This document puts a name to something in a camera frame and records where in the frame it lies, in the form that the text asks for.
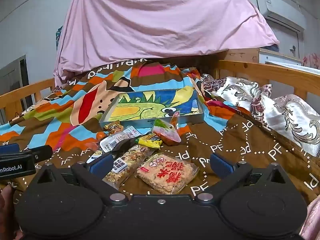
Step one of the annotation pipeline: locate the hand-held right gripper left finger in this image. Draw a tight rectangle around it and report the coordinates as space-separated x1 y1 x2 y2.
31 152 129 205

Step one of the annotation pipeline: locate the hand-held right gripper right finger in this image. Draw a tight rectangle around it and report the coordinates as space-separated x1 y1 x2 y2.
191 152 290 205

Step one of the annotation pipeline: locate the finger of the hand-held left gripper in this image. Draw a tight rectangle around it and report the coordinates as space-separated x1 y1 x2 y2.
19 145 53 161
0 143 20 155

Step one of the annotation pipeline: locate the clear nut bar packet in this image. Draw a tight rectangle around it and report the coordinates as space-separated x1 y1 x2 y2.
102 145 156 189

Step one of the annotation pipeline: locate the gold candy packet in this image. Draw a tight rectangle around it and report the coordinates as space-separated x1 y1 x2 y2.
104 121 121 134

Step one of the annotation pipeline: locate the rice cracker packet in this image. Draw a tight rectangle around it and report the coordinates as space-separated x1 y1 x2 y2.
136 153 200 195

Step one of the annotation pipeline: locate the yellow green snack packet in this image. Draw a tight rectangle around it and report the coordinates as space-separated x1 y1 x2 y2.
136 134 163 148

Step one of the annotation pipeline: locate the red green triangular packet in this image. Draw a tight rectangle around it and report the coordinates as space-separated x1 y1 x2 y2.
152 119 182 147

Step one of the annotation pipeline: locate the small orange snack packet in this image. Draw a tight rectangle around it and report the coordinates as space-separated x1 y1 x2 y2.
171 111 181 130

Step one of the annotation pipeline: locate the painted metal tray box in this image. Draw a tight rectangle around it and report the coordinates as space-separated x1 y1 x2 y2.
99 88 204 130

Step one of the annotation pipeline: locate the person's left hand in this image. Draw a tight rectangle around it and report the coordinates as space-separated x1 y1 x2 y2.
0 185 16 232

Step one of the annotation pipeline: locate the colourful printed blanket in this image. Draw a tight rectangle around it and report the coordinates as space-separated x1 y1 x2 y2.
0 60 320 205

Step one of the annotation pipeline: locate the floral satin quilt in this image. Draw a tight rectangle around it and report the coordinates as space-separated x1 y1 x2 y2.
201 74 320 158

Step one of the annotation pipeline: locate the pink fleece cloth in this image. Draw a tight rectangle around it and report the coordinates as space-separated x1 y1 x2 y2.
299 200 320 240

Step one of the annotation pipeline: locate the teal patterned cloth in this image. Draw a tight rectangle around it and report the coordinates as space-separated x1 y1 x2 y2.
55 26 63 52

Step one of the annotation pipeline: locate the white cabinet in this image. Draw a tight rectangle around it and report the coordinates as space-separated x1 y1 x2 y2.
259 49 320 75

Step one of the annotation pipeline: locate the pink floral cloth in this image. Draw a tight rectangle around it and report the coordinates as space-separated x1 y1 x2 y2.
302 52 320 68

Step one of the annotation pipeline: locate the white door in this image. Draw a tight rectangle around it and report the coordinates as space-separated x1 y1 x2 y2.
265 17 300 58

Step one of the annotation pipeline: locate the pink bed sheet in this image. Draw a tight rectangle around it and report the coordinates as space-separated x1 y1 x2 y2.
53 0 280 87

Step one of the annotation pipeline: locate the white air conditioner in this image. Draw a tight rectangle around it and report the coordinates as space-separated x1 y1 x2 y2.
256 0 307 32

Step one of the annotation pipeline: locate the wooden bed frame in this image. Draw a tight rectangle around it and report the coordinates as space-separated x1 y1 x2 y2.
0 49 320 124

